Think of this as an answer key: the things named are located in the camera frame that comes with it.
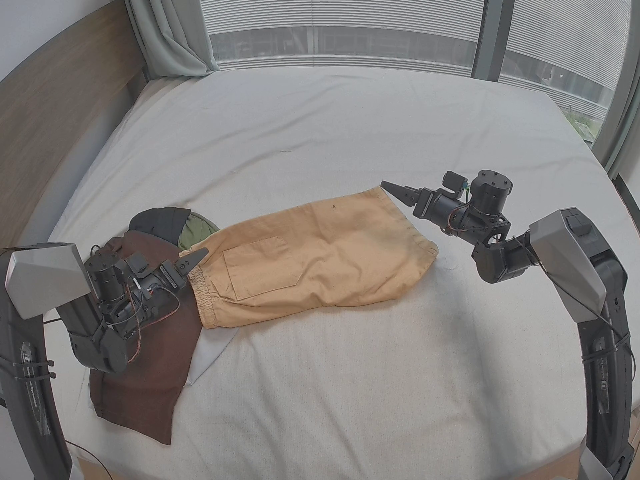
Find tan shorts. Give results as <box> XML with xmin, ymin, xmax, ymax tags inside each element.
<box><xmin>187</xmin><ymin>185</ymin><xmax>440</xmax><ymax>330</ymax></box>

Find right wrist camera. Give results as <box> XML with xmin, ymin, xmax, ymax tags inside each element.
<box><xmin>440</xmin><ymin>170</ymin><xmax>472</xmax><ymax>200</ymax></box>

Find pale grey garment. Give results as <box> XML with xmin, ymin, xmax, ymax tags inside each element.
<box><xmin>186</xmin><ymin>325</ymin><xmax>240</xmax><ymax>388</ymax></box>

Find black garment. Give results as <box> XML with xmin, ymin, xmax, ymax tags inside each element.
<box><xmin>129</xmin><ymin>208</ymin><xmax>193</xmax><ymax>246</ymax></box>

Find bed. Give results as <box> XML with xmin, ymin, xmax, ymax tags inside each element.
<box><xmin>0</xmin><ymin>0</ymin><xmax>640</xmax><ymax>480</ymax></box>

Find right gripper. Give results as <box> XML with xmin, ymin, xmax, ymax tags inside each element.
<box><xmin>380</xmin><ymin>180</ymin><xmax>472</xmax><ymax>230</ymax></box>

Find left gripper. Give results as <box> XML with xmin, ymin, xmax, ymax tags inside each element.
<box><xmin>135</xmin><ymin>246</ymin><xmax>210</xmax><ymax>310</ymax></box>

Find brown shorts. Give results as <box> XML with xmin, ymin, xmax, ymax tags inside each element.
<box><xmin>90</xmin><ymin>233</ymin><xmax>203</xmax><ymax>445</ymax></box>

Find window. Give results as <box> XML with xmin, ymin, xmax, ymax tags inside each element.
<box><xmin>192</xmin><ymin>0</ymin><xmax>640</xmax><ymax>171</ymax></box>

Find black cable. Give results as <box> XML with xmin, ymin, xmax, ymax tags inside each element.
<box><xmin>125</xmin><ymin>288</ymin><xmax>181</xmax><ymax>366</ymax></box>

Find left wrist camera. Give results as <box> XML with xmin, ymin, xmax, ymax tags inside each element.
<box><xmin>124</xmin><ymin>251</ymin><xmax>154</xmax><ymax>283</ymax></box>

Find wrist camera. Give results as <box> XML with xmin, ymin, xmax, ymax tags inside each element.
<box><xmin>440</xmin><ymin>170</ymin><xmax>472</xmax><ymax>200</ymax></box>
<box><xmin>124</xmin><ymin>251</ymin><xmax>154</xmax><ymax>283</ymax></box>

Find grey-green curtain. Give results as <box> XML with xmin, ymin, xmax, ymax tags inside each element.
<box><xmin>117</xmin><ymin>0</ymin><xmax>221</xmax><ymax>80</ymax></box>

